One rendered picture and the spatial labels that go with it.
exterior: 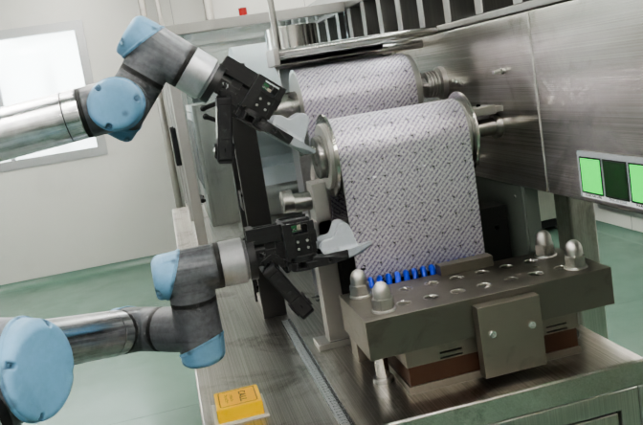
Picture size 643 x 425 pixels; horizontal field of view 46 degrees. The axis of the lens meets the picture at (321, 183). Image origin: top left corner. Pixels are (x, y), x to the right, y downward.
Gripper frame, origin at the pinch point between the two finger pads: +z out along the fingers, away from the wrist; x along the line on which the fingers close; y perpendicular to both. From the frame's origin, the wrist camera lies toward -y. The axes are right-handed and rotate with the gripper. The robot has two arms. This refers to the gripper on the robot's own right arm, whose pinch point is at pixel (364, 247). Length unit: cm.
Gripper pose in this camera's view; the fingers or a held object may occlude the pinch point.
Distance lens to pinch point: 128.9
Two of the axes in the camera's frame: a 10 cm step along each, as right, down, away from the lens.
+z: 9.6, -1.8, 1.9
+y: -1.6, -9.8, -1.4
